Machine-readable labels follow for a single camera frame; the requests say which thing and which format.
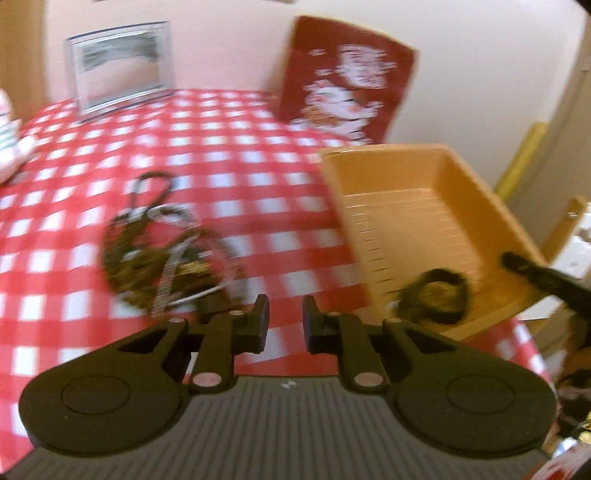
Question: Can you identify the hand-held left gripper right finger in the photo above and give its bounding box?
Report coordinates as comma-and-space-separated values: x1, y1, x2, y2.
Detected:
302, 295, 462, 396

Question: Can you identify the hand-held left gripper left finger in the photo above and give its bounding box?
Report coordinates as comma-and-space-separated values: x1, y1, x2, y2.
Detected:
110, 294, 271, 394

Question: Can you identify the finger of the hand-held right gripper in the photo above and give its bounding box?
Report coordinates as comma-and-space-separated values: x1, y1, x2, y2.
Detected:
502, 251, 591, 319

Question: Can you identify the dark bead bracelet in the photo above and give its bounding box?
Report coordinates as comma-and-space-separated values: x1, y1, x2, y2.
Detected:
399, 268, 472, 326

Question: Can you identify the white pearl necklace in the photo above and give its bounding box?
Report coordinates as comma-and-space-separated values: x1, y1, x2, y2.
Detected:
147, 203, 242, 315

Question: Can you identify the yellow plastic tray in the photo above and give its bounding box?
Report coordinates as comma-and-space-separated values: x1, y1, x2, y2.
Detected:
318, 144, 551, 343

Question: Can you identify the dark bead necklace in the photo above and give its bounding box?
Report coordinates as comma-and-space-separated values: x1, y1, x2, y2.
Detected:
102, 172, 247, 315

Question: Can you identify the red white checked tablecloth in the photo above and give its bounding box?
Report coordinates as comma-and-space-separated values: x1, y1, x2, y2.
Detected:
0, 88, 557, 462

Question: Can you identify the red cat print cushion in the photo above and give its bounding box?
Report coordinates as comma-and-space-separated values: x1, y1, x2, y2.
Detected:
272, 16, 419, 147

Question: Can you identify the white plush toy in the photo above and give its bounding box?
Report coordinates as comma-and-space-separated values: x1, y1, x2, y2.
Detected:
0, 88, 38, 186

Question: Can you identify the wooden side panel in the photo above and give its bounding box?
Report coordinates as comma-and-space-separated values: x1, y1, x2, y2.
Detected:
0, 0, 49, 112

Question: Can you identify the wooden door frame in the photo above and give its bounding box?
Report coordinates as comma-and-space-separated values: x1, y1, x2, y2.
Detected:
503, 9, 591, 266

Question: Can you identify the silver picture frame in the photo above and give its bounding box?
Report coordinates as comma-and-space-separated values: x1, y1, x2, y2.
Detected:
64, 21, 177, 123

